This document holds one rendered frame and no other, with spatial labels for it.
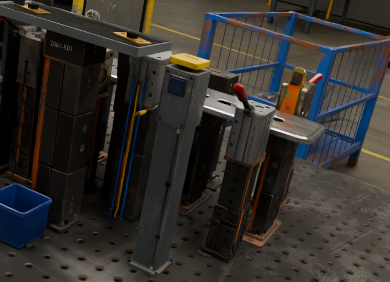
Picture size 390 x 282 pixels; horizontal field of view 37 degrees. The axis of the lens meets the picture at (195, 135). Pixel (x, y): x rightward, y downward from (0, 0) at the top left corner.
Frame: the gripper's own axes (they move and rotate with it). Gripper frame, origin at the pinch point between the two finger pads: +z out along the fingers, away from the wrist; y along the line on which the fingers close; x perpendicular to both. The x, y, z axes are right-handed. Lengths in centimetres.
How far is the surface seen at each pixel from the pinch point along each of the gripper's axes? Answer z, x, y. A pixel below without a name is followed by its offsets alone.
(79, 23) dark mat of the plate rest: 4.0, -11.7, 3.2
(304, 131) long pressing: 20, -48, 44
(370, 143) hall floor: 120, 59, 386
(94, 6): 53, 245, 231
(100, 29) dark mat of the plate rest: 4.0, -16.4, 5.1
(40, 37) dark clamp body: 12.3, 8.0, 8.7
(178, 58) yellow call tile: 4.1, -37.6, 6.0
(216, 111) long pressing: 20.0, -30.2, 32.1
